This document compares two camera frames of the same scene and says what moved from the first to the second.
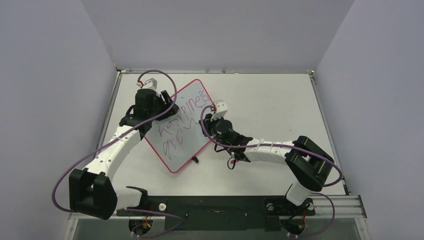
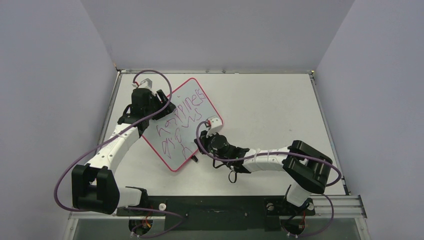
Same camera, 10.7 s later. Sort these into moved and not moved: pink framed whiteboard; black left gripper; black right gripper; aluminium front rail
Moved: black right gripper
Not moved: black left gripper; pink framed whiteboard; aluminium front rail
